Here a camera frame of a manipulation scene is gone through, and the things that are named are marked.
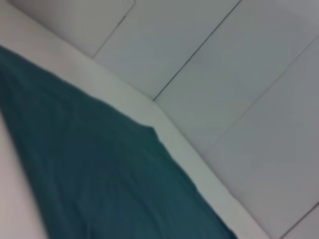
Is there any teal blue shirt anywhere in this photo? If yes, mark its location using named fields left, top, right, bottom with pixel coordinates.
left=0, top=45, right=238, bottom=239

